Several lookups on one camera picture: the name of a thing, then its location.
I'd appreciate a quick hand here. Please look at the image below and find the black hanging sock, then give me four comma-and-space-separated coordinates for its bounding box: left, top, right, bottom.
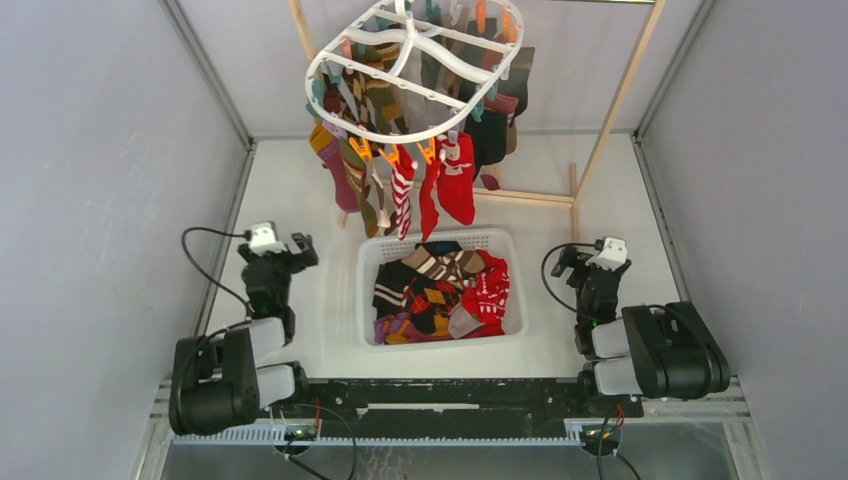
465, 47, 536, 190

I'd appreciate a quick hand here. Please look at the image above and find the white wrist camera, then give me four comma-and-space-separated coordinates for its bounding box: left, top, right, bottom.
248, 221, 286, 255
586, 237, 629, 271

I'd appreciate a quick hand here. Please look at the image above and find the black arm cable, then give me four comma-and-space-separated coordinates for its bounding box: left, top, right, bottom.
180, 227, 256, 319
539, 242, 670, 319

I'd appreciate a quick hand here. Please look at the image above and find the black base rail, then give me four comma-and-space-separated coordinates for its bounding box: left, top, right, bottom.
269, 375, 644, 441

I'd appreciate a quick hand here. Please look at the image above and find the olive and orange sock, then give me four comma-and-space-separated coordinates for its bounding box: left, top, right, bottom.
340, 141, 378, 238

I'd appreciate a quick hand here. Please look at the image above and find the orange clothespin clip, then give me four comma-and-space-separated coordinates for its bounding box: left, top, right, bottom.
378, 144, 400, 167
416, 137, 437, 165
348, 136, 373, 162

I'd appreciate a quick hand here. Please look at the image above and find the brown striped hanging sock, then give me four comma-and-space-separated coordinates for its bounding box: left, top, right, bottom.
354, 43, 409, 134

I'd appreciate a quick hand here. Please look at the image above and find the red santa hanging sock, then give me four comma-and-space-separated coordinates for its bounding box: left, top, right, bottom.
436, 132, 476, 225

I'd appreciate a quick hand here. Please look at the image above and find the argyle brown hanging sock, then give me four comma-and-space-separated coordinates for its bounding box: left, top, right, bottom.
312, 63, 372, 130

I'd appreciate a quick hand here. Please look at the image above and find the red patterned sock in basket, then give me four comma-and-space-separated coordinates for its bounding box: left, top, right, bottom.
461, 249, 511, 336

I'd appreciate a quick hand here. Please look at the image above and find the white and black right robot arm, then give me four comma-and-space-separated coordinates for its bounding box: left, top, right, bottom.
540, 237, 731, 416

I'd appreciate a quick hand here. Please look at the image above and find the purple orange sock in basket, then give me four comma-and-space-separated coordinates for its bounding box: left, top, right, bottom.
374, 312, 453, 345

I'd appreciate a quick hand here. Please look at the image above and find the red santa sock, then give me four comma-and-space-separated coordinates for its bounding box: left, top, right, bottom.
436, 132, 476, 225
419, 158, 440, 242

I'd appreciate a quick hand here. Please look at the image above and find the wooden drying rack frame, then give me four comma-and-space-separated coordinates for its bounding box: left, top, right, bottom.
287, 0, 668, 242

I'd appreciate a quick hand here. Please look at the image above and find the black sock in basket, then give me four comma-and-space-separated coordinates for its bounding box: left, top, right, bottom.
372, 260, 418, 319

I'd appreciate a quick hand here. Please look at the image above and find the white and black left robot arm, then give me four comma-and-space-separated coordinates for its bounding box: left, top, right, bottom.
168, 222, 319, 436

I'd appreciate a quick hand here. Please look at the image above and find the grey hanging sock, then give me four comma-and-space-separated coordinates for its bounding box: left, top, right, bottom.
421, 52, 459, 98

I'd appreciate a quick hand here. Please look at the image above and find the red white striped sock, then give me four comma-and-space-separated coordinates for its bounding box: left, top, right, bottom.
391, 144, 418, 240

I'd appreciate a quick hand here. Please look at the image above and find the red black argyle basket sock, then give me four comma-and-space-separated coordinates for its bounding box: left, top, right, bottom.
402, 276, 464, 334

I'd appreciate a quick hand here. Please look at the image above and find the white plastic laundry basket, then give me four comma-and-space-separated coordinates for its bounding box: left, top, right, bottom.
356, 229, 529, 352

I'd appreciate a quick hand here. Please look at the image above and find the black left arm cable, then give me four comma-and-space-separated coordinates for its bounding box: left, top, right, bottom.
180, 227, 256, 319

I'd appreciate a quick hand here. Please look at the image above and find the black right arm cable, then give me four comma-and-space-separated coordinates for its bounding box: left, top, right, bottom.
539, 242, 670, 319

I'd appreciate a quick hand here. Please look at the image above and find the tan brown striped basket sock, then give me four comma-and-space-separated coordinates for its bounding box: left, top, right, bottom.
401, 246, 486, 286

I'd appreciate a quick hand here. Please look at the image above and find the pink and purple hanging sock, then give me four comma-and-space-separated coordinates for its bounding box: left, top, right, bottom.
309, 124, 359, 213

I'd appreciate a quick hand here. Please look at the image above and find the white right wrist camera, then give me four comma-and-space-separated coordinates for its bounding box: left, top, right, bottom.
586, 237, 629, 271

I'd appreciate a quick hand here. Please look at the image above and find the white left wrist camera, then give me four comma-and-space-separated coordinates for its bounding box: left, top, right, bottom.
248, 221, 286, 255

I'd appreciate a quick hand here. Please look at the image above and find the white round clip hanger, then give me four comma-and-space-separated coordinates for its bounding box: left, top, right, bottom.
304, 1, 525, 144

